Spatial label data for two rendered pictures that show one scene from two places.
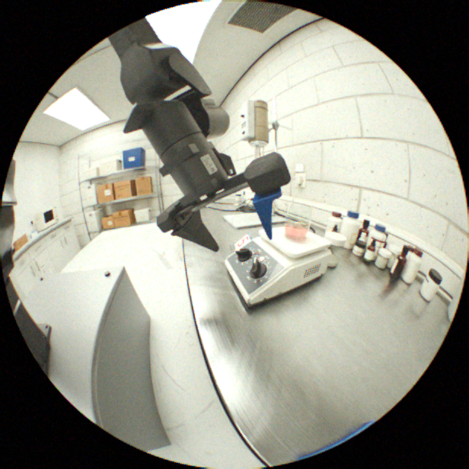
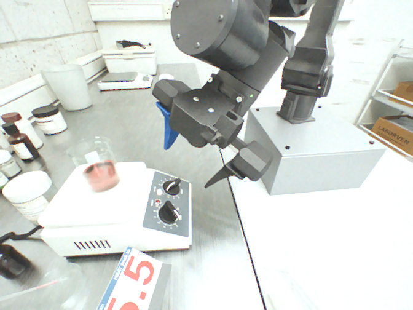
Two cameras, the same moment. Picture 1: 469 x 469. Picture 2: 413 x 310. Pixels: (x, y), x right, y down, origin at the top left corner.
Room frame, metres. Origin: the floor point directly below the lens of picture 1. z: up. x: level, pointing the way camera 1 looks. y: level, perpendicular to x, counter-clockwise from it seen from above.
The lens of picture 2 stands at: (0.39, 0.08, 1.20)
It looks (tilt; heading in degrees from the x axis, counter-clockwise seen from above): 37 degrees down; 196
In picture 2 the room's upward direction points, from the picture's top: straight up
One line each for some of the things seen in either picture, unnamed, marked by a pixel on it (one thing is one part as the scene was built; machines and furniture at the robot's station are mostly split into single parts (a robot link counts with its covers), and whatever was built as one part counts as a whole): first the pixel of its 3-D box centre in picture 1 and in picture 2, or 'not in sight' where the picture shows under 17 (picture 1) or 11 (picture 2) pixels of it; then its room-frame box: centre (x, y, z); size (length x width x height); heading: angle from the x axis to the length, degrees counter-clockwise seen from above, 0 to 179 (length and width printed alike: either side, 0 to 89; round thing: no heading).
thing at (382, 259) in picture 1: (382, 258); (2, 164); (0.21, -0.46, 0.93); 0.05 x 0.05 x 0.05
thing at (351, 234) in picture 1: (349, 228); not in sight; (0.37, -0.42, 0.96); 0.07 x 0.07 x 0.13
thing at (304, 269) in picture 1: (282, 257); (125, 206); (0.24, -0.10, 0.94); 0.22 x 0.13 x 0.08; 110
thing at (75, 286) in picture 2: not in sight; (61, 288); (0.36, -0.12, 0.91); 0.06 x 0.06 x 0.02
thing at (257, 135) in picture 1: (254, 122); not in sight; (0.69, -0.10, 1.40); 0.15 x 0.11 x 0.24; 112
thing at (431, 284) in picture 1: (431, 284); (50, 119); (0.02, -0.54, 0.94); 0.07 x 0.07 x 0.07
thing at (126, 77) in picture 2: not in sight; (126, 80); (-0.49, -0.62, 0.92); 0.26 x 0.19 x 0.05; 115
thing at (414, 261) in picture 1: (413, 265); (21, 131); (0.12, -0.52, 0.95); 0.06 x 0.06 x 0.10
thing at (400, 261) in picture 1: (400, 261); (19, 141); (0.15, -0.47, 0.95); 0.04 x 0.04 x 0.10
